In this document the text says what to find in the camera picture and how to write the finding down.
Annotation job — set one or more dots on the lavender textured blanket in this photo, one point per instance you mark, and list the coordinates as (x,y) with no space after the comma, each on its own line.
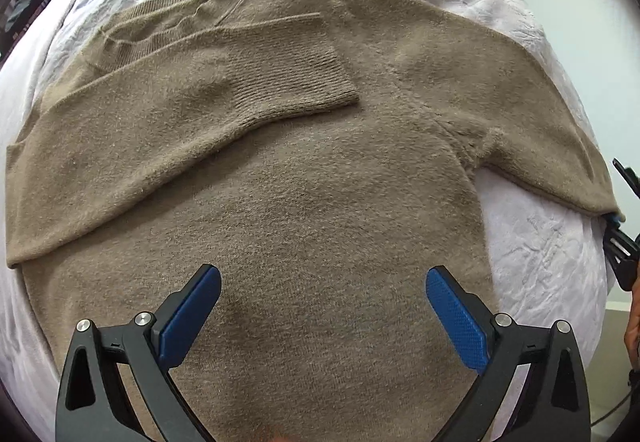
(540,252)

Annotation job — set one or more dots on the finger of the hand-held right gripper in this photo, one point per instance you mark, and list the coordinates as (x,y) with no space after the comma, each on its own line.
(620,247)
(629,177)

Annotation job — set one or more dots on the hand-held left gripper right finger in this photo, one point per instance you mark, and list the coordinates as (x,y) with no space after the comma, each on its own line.
(457,317)

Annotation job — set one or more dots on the person's right hand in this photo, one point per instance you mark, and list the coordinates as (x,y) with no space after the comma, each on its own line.
(634,322)

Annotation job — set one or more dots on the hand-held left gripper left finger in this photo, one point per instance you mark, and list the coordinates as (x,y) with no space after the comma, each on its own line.
(192,317)

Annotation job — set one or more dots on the beige knit sweater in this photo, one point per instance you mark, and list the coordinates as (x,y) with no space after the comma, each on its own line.
(310,162)

